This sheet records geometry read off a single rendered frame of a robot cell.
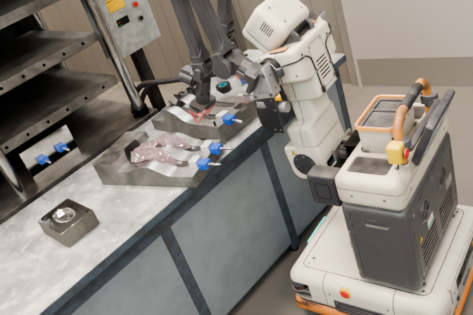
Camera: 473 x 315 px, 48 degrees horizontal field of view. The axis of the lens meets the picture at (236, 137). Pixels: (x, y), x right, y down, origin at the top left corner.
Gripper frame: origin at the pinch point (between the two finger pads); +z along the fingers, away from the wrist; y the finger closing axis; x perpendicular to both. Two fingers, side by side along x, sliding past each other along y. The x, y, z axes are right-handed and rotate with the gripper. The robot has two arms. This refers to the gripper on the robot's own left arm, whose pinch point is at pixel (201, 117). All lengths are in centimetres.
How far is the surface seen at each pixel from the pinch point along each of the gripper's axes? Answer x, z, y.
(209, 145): 6.4, 10.0, 3.2
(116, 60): -73, 21, -29
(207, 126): -3.0, 13.9, -9.4
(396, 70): 37, 78, -200
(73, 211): -25, 26, 51
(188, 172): 7.0, 12.1, 18.8
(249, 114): 7.7, 13.7, -27.6
